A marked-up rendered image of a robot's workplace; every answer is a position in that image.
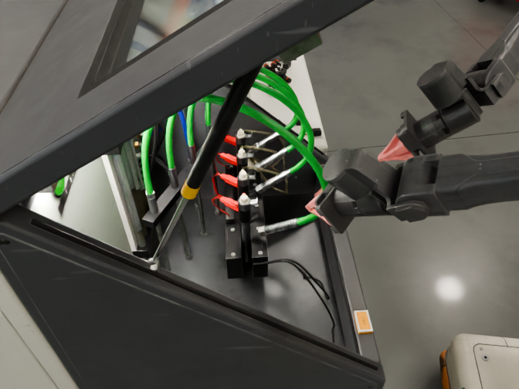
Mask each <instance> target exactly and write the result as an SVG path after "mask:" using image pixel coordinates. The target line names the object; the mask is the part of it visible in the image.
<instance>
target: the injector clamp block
mask: <svg viewBox="0 0 519 389"><path fill-rule="evenodd" d="M226 167H233V177H234V178H237V175H238V174H237V166H235V165H234V164H232V165H226ZM226 167H225V174H226ZM261 183H262V182H261V175H260V173H259V172H257V171H256V180H249V190H250V191H251V190H253V189H255V188H256V186H257V185H259V184H261ZM256 197H258V203H257V205H251V215H253V214H255V213H257V212H259V214H260V218H258V219H257V220H255V221H254V222H253V223H250V224H249V225H250V231H249V238H250V257H252V264H253V263H255V262H268V248H267V240H266V235H264V236H261V235H260V234H259V227H261V226H264V225H266V224H265V215H264V207H263V193H261V194H259V193H258V194H256V195H254V196H253V197H252V198H250V200H256ZM238 200H239V196H238V188H237V187H235V186H234V201H237V202H238ZM226 268H227V276H228V279H240V278H243V235H242V231H241V224H240V223H239V212H238V211H236V210H235V223H226ZM267 276H268V264H263V265H254V264H253V278H254V277H267Z"/></svg>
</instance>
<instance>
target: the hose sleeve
mask: <svg viewBox="0 0 519 389"><path fill-rule="evenodd" d="M297 219H298V218H292V219H289V220H286V221H283V222H278V223H273V224H270V225H266V227H265V232H266V233H267V234H271V233H274V232H281V231H284V230H287V229H292V228H297V227H300V225H298V224H297Z"/></svg>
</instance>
